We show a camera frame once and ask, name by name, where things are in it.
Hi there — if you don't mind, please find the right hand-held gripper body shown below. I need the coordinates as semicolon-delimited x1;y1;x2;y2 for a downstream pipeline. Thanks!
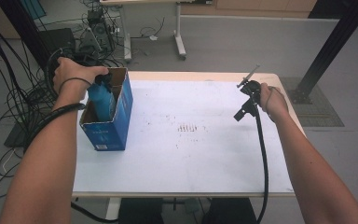
236;63;262;119

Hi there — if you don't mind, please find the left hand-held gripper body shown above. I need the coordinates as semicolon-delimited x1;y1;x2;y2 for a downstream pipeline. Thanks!
62;49;107;68

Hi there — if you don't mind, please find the blue bottle with white cap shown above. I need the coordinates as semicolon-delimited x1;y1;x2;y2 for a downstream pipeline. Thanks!
87;81;117;122

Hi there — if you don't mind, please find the blue cardboard box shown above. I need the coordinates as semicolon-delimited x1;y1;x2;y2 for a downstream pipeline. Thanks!
78;67;134;152

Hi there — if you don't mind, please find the person's left hand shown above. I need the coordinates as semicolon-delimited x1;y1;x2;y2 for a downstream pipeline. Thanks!
52;56;110;93

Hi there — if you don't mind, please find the person's right hand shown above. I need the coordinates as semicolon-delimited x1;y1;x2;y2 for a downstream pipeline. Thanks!
258;81;290;123

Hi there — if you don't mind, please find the black hair band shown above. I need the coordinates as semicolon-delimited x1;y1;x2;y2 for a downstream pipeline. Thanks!
57;77;93;94

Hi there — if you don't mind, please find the black case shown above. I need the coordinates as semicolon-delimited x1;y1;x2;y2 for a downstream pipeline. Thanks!
38;27;77;62

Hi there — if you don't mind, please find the computer tower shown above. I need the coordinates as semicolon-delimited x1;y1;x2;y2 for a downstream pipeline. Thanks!
87;8;117;52

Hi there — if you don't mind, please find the white desk leg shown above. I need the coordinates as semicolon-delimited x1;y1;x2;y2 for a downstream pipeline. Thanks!
117;5;133;63
172;0;188;61

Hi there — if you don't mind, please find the white table mat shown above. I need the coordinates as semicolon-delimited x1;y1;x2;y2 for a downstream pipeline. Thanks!
72;79;295;194

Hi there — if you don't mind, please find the grey floor grating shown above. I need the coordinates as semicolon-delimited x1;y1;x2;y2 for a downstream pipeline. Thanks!
281;77;345;128

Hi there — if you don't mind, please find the wooden cabinet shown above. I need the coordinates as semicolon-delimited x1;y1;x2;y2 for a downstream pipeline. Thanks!
180;0;319;19

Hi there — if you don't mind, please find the person's right leg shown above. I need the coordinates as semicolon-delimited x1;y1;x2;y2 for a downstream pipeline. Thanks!
201;198;257;224

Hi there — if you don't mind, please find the person's leg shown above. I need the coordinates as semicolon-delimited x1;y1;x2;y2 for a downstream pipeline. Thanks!
118;198;166;224
201;198;257;224

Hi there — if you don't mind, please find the white table leg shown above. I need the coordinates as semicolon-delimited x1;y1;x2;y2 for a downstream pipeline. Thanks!
105;197;123;220

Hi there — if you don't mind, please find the person's left leg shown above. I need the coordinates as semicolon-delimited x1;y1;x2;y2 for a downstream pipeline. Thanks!
118;198;166;224

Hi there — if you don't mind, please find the thin dark wrist strap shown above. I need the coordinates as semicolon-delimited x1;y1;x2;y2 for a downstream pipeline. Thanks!
265;86;290;123

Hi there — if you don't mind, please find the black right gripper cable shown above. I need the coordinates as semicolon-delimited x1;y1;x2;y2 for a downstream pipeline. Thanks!
251;104;270;224

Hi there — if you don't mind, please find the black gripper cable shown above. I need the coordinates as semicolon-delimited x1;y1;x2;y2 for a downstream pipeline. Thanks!
22;47;119;224
251;104;270;224

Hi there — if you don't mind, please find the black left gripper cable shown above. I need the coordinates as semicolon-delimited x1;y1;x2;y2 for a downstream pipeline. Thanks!
22;47;119;224

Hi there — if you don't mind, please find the black metal post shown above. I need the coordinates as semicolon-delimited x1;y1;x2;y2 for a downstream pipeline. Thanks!
288;0;358;105
0;0;60;76

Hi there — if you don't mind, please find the bundle of black floor cables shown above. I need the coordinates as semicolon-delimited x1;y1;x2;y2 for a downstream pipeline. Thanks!
0;6;87;201

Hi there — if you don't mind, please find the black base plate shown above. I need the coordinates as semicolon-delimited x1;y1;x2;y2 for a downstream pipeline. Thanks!
3;120;32;148

